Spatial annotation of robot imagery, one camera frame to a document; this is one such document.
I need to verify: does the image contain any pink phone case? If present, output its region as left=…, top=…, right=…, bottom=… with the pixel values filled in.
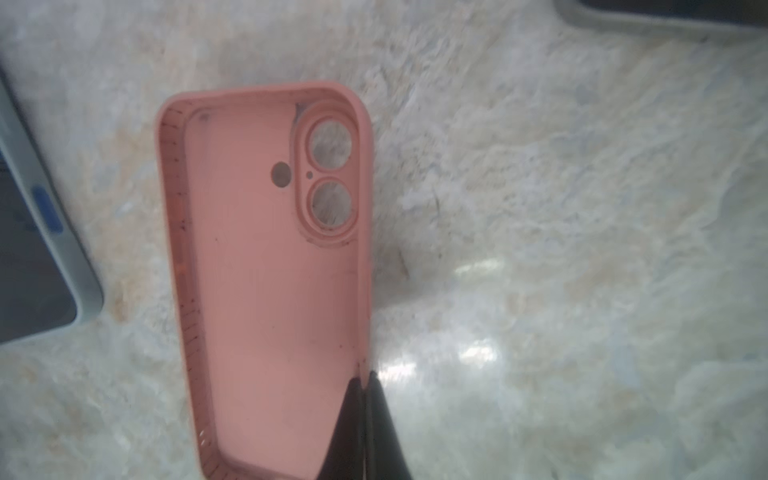
left=155, top=82, right=374, bottom=479

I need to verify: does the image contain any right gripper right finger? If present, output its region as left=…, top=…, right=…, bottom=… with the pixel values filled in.
left=365, top=371, right=413, bottom=480

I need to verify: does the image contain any blue phone black screen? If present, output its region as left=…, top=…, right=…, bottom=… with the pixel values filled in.
left=0, top=162, right=77, bottom=343

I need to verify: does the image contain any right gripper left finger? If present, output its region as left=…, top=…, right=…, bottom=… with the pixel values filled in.
left=317, top=377, right=365, bottom=480

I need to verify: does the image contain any light blue phone case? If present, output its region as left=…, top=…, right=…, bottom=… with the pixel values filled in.
left=1, top=79, right=104, bottom=344

